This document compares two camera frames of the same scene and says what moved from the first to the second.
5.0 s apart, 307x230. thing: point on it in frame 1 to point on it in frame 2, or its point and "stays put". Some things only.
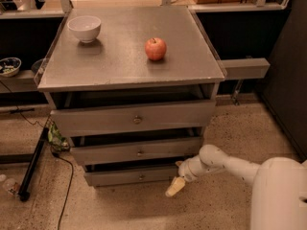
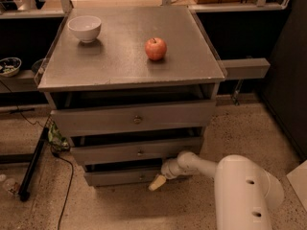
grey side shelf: x=246 y=68 stays put
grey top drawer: x=96 y=121 stays put
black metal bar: x=24 y=193 stays put
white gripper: x=185 y=172 to x=167 y=170
